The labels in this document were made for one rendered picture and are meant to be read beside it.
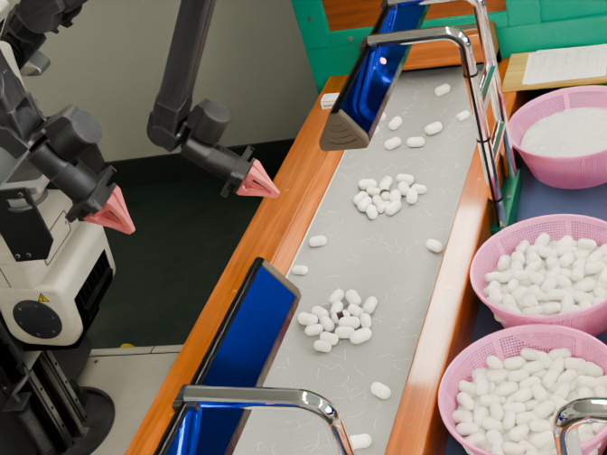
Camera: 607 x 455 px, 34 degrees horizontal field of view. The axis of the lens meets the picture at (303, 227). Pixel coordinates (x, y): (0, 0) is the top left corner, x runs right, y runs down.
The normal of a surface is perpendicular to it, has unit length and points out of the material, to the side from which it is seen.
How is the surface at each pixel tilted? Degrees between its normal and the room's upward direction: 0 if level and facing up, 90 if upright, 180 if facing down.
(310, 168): 0
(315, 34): 90
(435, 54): 90
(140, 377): 0
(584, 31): 90
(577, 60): 0
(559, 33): 90
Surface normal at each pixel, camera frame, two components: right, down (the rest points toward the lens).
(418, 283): -0.27, -0.79
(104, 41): -0.22, 0.61
